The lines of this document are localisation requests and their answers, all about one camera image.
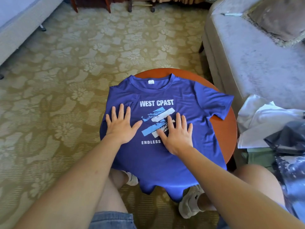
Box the person's left hand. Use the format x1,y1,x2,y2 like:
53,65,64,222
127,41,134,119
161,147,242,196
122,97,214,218
105,103,144,145

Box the person's right hand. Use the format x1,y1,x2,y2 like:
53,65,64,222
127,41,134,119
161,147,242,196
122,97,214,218
156,112,194,156

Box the blue printed T-shirt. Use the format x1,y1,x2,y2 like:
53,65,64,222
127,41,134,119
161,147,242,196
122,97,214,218
99,74,235,202

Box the pile of clothes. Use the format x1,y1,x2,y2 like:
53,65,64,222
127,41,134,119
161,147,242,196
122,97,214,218
236,94,305,222

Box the grey splatter print T-shirt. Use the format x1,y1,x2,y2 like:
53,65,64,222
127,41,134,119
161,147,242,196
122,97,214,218
274,155,305,222

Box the person's right forearm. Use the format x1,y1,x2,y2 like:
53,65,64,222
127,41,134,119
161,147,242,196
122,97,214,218
174,145,305,229

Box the person's left forearm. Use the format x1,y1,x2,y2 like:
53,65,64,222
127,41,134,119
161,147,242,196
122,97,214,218
14,136,129,229

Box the person's right leg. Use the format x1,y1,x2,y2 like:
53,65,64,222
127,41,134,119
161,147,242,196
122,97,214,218
198,164,287,222

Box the round wooden table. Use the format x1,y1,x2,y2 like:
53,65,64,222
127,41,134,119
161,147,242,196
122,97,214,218
133,68,238,165

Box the white sneaker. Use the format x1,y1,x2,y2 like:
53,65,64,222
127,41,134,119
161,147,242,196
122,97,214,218
123,171,140,186
179,184,206,219

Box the blue denim shorts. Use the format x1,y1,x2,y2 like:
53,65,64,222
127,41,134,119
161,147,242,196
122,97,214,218
88,211,229,229

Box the grey velvet chaise sofa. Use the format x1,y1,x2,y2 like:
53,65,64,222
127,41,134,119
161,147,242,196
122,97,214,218
199,0,305,115

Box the black valet stand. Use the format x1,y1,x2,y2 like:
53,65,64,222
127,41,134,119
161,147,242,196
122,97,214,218
126,0,155,12

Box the dark wooden nightstand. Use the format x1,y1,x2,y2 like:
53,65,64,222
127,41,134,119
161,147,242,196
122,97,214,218
70,0,112,13

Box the beige curtain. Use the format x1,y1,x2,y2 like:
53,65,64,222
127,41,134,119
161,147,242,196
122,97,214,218
152,0,206,5

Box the white bed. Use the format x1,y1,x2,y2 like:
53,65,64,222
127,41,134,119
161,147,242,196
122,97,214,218
0,0,65,67

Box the brown fringed cushion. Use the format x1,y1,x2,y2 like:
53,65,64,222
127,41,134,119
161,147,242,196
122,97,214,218
243,0,305,47

